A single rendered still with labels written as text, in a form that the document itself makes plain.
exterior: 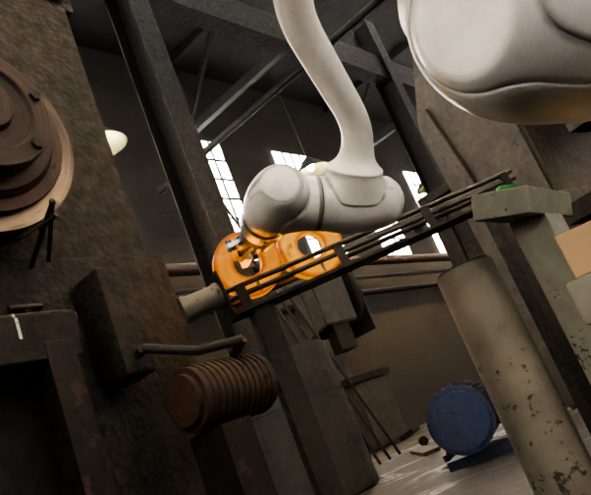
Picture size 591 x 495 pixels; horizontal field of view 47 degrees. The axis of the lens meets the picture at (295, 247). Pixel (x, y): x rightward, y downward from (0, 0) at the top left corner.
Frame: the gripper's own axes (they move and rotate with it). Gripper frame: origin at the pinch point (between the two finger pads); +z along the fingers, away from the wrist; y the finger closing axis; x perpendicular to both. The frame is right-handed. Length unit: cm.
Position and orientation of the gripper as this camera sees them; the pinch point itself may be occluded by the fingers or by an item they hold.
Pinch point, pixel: (244, 257)
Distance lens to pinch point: 151.1
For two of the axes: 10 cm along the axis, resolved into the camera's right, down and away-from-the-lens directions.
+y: 9.1, -2.7, 3.2
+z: -2.2, 3.2, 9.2
